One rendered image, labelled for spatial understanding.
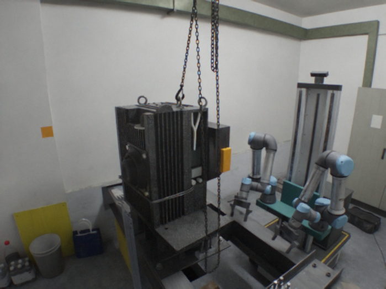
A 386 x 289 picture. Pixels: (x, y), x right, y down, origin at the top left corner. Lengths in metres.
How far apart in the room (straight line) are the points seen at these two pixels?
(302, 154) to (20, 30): 2.58
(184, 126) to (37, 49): 1.50
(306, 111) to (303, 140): 0.25
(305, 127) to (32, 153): 2.40
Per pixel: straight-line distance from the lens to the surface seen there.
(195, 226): 1.46
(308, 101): 1.96
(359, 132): 3.70
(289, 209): 2.09
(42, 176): 2.43
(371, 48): 3.81
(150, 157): 1.24
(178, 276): 1.50
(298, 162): 2.07
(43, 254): 2.46
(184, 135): 1.33
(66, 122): 2.36
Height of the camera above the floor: 1.78
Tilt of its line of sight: 16 degrees down
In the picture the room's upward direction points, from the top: straight up
